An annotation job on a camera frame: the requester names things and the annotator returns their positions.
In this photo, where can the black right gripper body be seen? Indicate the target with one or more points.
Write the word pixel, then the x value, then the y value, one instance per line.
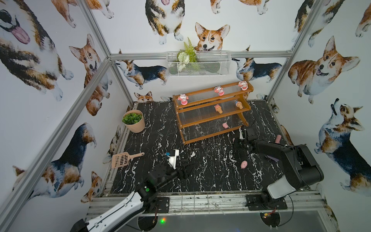
pixel 241 143

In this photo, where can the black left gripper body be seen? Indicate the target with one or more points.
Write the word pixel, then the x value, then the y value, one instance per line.
pixel 182 168

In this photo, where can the blue pink ice cream toy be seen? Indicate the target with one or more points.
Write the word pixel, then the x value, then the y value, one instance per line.
pixel 239 104

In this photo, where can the pink ice cream cone toy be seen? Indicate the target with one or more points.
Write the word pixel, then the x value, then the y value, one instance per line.
pixel 218 109

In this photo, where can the pink white bunny doll figure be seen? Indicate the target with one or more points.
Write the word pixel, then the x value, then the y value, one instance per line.
pixel 243 85

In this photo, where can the pink hooded bunny doll figure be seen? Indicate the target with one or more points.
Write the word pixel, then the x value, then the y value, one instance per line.
pixel 183 98

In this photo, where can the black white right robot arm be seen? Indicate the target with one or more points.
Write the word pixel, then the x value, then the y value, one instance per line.
pixel 299 167

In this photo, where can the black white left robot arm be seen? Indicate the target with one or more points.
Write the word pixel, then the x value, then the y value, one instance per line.
pixel 139 201

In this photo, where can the orange wooden two-tier shelf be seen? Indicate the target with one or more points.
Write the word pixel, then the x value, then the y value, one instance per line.
pixel 198 120

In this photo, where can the beige slotted scoop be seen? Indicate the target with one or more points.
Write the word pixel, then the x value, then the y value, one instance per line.
pixel 123 159

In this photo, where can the pink pot with green succulent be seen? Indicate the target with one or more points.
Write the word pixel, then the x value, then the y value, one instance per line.
pixel 134 120

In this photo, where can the artificial fern with white flowers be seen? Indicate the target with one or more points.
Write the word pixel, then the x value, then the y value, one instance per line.
pixel 186 56

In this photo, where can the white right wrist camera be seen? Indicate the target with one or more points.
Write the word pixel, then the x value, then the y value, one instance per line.
pixel 241 137

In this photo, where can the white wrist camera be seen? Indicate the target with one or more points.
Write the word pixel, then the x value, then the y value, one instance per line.
pixel 241 137
pixel 172 157

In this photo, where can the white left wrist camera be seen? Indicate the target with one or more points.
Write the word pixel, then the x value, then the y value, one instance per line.
pixel 172 157

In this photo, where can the purple spatula with pink handle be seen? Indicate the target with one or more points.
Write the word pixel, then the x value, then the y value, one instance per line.
pixel 277 141

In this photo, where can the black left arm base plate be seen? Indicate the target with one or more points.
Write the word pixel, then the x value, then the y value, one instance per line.
pixel 159 205

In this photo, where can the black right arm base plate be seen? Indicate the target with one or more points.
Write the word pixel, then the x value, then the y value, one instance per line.
pixel 260 202

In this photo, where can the white wire wall basket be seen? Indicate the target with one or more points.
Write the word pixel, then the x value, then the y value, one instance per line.
pixel 209 64

